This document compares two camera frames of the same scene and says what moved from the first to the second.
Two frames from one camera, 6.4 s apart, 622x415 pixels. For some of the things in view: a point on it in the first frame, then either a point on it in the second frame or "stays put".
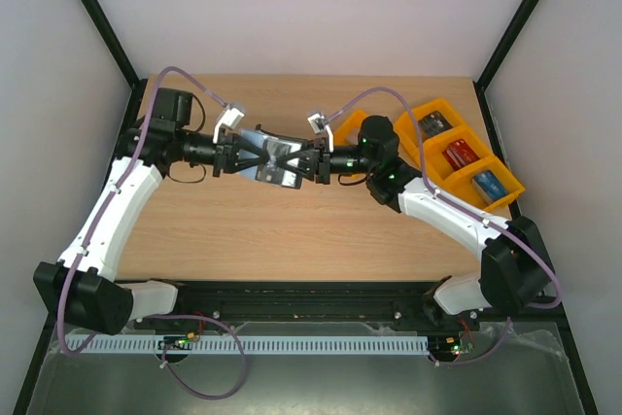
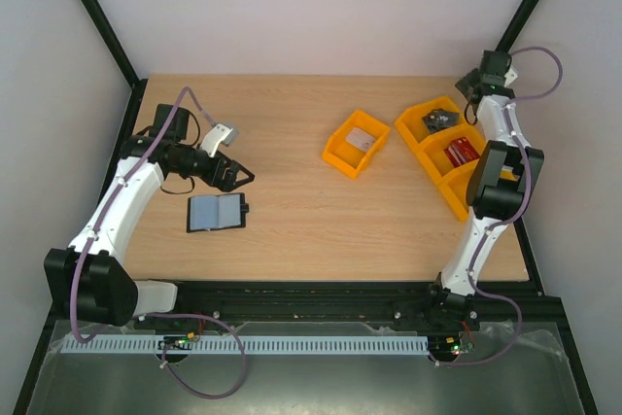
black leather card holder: x=276 y=147 to x=216 y=212
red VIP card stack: x=460 y=155 stays put
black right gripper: x=320 y=161 to x=468 y=86
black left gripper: x=228 y=150 to x=226 y=183
